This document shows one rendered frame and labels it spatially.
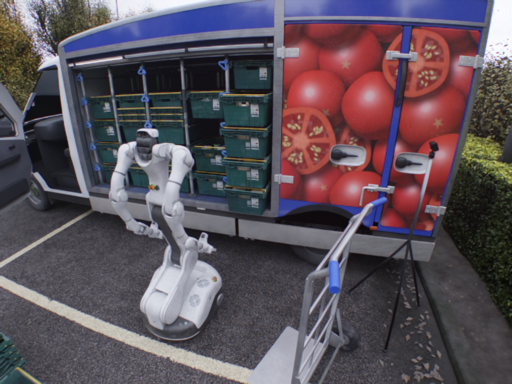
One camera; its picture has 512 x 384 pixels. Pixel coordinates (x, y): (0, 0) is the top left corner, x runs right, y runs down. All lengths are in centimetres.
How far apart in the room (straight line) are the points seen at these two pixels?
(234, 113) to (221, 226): 119
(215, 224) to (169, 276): 91
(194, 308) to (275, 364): 71
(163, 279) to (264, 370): 98
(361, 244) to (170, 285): 171
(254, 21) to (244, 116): 75
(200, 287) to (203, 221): 92
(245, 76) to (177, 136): 94
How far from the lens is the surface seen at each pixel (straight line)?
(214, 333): 225
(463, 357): 246
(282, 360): 210
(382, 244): 261
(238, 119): 218
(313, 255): 282
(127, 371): 222
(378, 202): 144
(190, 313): 209
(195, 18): 248
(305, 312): 116
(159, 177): 166
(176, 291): 198
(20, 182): 443
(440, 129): 233
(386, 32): 221
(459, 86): 234
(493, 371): 252
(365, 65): 216
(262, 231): 260
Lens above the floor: 179
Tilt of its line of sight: 23 degrees down
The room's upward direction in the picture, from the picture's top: straight up
